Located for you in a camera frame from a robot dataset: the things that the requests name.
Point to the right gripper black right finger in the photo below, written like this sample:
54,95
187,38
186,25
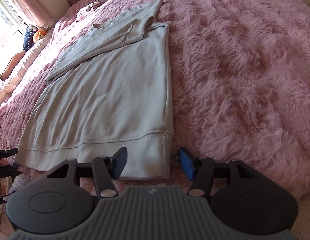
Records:
199,171

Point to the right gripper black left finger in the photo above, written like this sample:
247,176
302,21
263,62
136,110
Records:
106,169

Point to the white printed sweatshirt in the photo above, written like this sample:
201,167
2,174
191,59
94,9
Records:
110,89

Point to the small pink folded clothes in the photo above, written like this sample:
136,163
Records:
95,4

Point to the pink plush pile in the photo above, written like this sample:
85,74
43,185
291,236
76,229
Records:
8,86

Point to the pink long cushion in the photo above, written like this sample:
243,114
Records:
11,65

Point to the navy patterned pillow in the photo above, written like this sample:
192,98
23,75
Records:
28,37

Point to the orange plush toy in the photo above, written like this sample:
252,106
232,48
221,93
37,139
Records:
38,35

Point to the pink window curtain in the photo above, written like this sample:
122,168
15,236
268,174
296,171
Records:
35,13

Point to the window with white frame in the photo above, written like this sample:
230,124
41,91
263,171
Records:
12,28

